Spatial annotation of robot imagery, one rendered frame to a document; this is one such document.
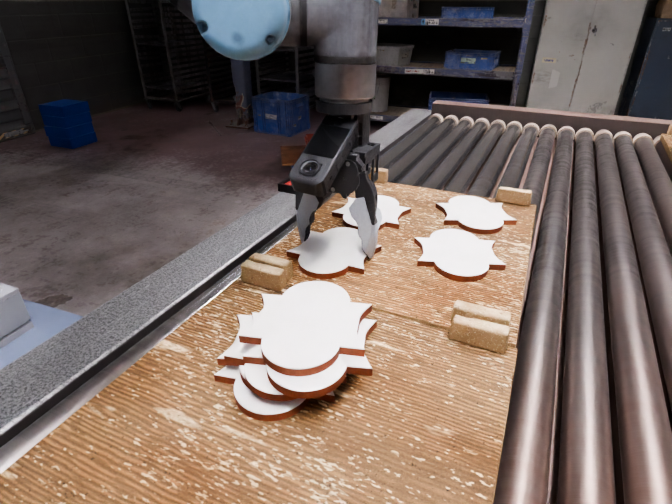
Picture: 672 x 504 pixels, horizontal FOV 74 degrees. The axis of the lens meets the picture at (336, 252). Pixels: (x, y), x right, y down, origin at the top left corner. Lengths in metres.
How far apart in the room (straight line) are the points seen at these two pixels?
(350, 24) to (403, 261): 0.31
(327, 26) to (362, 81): 0.07
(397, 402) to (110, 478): 0.24
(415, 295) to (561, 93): 4.65
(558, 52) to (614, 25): 0.47
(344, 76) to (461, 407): 0.37
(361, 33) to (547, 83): 4.61
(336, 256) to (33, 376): 0.37
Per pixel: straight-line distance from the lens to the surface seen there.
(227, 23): 0.41
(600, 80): 5.16
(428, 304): 0.55
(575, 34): 5.08
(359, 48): 0.55
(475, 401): 0.45
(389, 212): 0.76
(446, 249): 0.66
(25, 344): 0.71
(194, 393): 0.46
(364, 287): 0.57
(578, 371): 0.55
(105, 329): 0.60
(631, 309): 0.67
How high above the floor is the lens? 1.25
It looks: 29 degrees down
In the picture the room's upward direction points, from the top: straight up
